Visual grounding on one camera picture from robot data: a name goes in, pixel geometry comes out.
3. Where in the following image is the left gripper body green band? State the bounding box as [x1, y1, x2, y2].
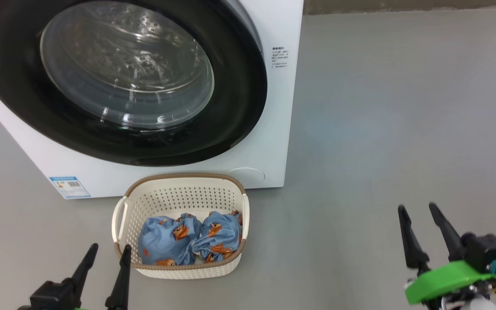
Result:
[18, 280, 79, 310]

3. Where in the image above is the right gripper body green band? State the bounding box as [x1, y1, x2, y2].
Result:
[404, 260, 496, 310]

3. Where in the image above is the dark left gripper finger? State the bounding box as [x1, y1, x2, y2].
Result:
[71, 243, 99, 287]
[105, 245, 132, 310]

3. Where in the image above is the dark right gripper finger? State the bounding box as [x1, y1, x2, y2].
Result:
[397, 205, 430, 270]
[428, 202, 464, 262]

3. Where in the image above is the blue bear-print garment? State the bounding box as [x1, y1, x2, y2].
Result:
[192, 210, 243, 264]
[138, 214, 203, 267]

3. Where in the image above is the round black glass washer door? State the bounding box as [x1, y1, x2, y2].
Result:
[0, 0, 268, 167]

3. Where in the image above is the cream perforated laundry basket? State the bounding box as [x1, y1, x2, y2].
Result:
[112, 173, 250, 280]

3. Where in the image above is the white front-load washing machine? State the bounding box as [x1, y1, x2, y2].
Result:
[0, 0, 304, 200]

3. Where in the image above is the blue energy label sticker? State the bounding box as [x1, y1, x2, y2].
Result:
[49, 176, 91, 199]

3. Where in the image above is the round white filter cover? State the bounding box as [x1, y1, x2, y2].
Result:
[225, 167, 266, 184]

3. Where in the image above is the printed text label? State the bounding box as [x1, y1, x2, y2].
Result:
[272, 46, 290, 69]

